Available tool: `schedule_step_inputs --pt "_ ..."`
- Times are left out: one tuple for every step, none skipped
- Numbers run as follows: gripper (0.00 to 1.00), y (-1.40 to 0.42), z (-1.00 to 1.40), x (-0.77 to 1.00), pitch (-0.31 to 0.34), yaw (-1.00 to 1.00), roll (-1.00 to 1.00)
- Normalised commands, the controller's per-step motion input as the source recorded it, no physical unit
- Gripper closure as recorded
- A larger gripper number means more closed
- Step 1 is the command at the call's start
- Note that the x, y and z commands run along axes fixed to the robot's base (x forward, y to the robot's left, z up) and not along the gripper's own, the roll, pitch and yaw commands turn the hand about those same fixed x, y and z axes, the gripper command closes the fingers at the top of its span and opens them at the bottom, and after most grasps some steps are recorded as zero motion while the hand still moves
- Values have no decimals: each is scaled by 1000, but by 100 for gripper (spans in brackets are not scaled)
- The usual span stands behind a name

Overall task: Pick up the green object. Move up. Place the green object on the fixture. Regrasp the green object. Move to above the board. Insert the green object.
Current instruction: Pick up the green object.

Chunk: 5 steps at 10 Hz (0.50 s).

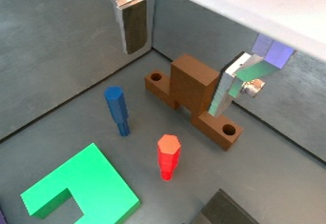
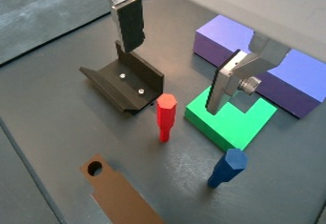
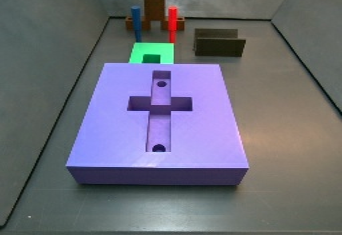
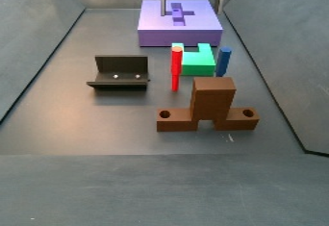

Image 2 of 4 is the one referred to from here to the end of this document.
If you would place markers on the blue hexagonal peg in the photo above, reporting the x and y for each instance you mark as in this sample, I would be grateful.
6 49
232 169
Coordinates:
232 164

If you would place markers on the brown bridge block with holes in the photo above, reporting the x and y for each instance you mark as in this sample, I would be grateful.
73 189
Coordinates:
119 200

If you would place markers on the green U-shaped block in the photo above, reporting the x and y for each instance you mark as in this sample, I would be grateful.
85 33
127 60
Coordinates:
232 128

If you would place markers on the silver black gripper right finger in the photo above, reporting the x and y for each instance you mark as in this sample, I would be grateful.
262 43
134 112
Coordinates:
237 73

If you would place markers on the black angle fixture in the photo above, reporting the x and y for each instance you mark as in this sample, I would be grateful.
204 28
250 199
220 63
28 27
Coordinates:
130 82

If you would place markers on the red hexagonal peg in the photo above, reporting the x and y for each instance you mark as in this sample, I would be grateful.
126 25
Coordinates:
166 115

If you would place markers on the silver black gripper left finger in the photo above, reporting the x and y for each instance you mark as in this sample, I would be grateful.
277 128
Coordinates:
127 14

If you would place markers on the purple board with cross slot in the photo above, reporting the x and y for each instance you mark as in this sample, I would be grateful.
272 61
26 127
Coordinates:
294 85

